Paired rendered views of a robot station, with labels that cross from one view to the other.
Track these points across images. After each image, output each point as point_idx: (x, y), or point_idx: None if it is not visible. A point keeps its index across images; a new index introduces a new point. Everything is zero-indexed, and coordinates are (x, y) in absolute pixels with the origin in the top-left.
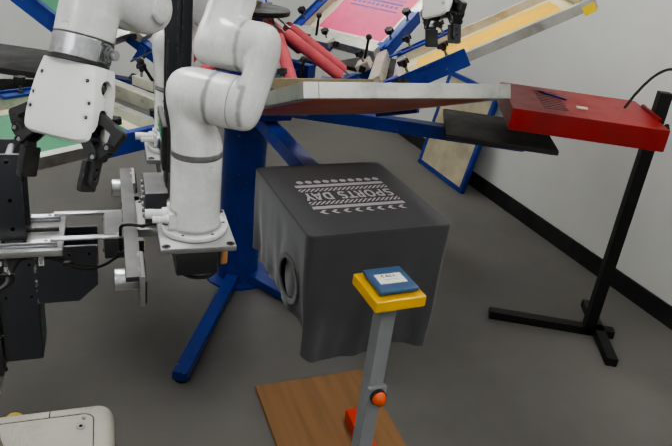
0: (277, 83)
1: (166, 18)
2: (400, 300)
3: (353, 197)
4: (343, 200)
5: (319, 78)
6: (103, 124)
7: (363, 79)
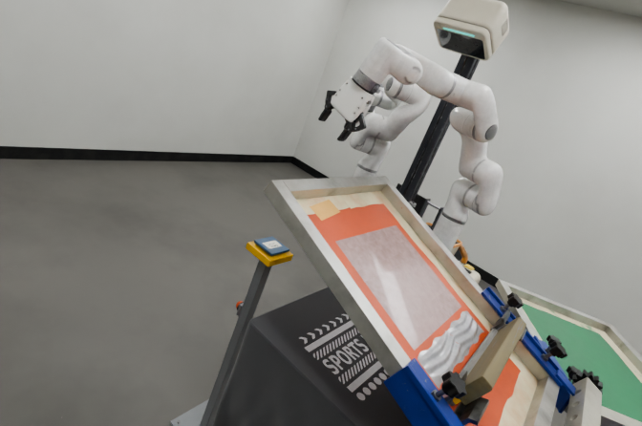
0: (511, 323)
1: None
2: None
3: (350, 343)
4: (353, 334)
5: (505, 341)
6: None
7: (487, 368)
